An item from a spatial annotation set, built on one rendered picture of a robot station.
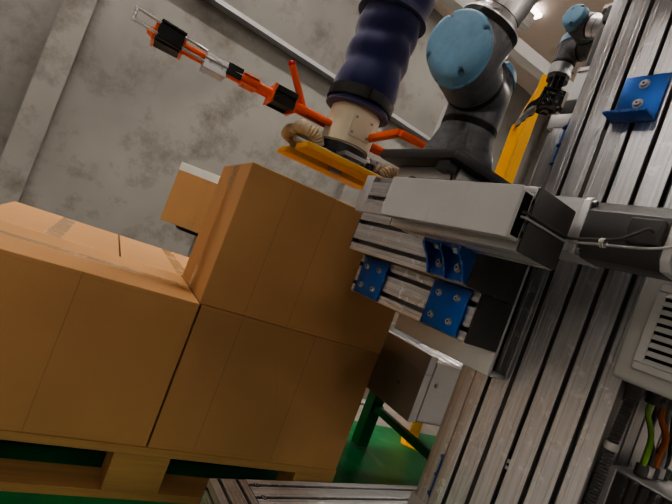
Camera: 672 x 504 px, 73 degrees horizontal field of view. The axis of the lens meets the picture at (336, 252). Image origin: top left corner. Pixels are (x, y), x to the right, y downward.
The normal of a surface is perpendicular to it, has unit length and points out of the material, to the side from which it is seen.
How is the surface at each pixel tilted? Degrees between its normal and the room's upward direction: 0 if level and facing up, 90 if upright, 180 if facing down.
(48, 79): 90
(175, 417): 90
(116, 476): 90
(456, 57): 97
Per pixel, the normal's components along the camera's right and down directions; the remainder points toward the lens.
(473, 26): -0.55, -0.09
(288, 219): 0.41, 0.15
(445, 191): -0.78, -0.31
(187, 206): 0.05, 0.00
